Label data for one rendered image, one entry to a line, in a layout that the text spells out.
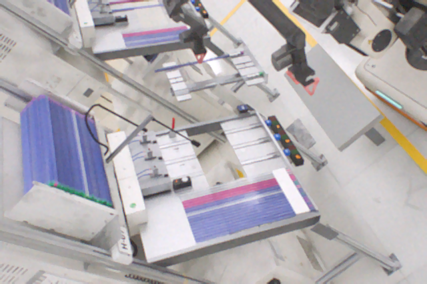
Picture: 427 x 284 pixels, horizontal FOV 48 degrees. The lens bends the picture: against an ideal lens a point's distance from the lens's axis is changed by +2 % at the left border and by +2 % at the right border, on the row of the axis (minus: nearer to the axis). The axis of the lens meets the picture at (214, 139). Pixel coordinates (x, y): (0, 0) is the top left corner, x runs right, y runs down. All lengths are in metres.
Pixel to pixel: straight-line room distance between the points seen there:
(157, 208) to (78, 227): 0.38
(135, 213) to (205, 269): 0.66
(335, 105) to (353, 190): 0.66
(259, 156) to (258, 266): 0.50
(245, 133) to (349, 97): 0.51
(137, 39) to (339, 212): 1.57
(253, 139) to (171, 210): 0.56
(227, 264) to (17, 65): 1.58
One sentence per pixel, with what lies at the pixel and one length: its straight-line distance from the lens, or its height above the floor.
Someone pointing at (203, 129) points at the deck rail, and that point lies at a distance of 2.34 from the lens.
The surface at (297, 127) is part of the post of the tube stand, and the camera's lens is 3.16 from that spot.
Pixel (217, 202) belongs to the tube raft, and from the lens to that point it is 1.98.
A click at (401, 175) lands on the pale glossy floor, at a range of 2.72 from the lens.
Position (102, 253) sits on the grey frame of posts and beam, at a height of 1.42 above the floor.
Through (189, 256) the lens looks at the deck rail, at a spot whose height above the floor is 1.07.
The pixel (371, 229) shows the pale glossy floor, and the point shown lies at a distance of 2.69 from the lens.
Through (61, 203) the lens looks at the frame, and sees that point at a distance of 1.65.
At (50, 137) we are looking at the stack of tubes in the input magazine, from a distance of 1.83.
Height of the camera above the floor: 2.37
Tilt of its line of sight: 41 degrees down
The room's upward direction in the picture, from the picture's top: 59 degrees counter-clockwise
